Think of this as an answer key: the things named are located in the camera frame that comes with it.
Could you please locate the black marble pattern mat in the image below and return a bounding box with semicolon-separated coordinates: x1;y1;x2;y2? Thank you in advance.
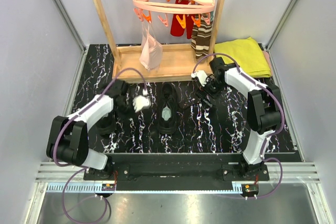
49;43;302;162

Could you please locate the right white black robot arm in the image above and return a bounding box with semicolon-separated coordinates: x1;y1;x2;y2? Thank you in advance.
191;53;285;180

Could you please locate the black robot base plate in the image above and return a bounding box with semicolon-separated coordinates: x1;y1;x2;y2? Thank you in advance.
83;153;270;193

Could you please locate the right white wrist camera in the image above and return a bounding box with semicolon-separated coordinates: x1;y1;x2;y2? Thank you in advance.
191;70;208;87

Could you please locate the white pink hanging garment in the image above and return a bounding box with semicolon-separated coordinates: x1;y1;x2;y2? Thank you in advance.
139;22;163;71

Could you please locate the grey slotted cable duct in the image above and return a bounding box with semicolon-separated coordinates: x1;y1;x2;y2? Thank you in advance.
46;183;116;194

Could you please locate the wooden drying rack frame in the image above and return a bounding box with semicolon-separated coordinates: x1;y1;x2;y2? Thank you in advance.
93;0;224;83

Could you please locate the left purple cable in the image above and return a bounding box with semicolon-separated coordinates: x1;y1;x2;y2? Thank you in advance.
52;67;148;222

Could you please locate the red hanging sock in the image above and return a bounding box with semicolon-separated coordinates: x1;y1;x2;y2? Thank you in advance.
170;14;194;39

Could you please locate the aluminium frame rail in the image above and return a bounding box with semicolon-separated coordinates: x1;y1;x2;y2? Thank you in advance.
35;162;87;183

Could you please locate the pink round clip hanger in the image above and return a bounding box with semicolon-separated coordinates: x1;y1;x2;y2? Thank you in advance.
133;0;215;28

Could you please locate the yellow folded towel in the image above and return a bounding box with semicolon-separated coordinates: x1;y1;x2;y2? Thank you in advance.
214;37;272;78

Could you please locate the black sneaker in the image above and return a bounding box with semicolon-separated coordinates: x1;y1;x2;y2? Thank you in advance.
96;111;116;138
156;83;178;134

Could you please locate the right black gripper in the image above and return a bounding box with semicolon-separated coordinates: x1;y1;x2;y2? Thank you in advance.
195;77;227;110

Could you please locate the brown striped hanging sock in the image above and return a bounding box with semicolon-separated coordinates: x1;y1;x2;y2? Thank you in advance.
191;16;212;59

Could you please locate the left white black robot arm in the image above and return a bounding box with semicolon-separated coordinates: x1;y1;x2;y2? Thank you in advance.
46;80;134;180

